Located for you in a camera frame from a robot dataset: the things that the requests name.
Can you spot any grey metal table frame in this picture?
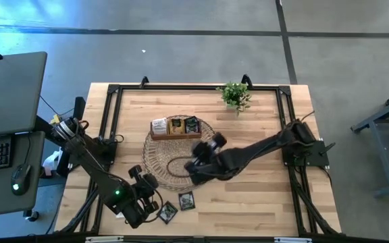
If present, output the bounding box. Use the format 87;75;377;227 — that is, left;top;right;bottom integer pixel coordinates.
351;86;389;198

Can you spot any white bag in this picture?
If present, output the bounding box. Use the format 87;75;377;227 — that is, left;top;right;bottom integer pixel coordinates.
41;150;63;177

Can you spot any black computer mouse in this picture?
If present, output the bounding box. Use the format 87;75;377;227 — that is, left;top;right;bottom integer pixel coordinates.
11;163;32;196

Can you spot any wooden three-slot organizer box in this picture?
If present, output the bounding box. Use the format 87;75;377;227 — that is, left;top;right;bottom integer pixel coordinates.
149;115;203;141

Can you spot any black desk caster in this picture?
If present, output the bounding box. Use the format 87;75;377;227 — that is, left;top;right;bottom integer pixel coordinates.
24;209;41;223

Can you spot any grey desk top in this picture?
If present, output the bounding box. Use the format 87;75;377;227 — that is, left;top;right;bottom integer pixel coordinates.
0;51;48;138

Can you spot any black post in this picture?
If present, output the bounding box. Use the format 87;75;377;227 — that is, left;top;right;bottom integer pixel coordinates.
72;97;86;122

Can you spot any small green potted plant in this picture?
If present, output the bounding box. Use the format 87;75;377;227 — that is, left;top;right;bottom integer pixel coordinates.
215;82;252;117

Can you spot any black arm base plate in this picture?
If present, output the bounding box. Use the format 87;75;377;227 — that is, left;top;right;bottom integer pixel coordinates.
281;140;336;168

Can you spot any round woven placemat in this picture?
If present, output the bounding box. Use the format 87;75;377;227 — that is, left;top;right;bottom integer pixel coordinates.
142;114;218;192

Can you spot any dark Ahmad tea packet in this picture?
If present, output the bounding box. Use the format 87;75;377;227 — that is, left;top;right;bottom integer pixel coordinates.
184;115;201;134
156;200;179;225
178;190;196;212

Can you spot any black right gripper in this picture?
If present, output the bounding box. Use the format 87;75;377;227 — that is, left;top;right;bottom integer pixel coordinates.
183;132;228;174

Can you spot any black floor cable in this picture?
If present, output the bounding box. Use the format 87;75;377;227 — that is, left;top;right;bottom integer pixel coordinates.
38;95;76;117

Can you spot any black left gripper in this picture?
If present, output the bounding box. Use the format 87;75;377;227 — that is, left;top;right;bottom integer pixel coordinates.
128;164;161;215

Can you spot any white metal bracket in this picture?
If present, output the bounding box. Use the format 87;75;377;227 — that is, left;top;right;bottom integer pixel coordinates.
85;236;124;243
274;237;313;243

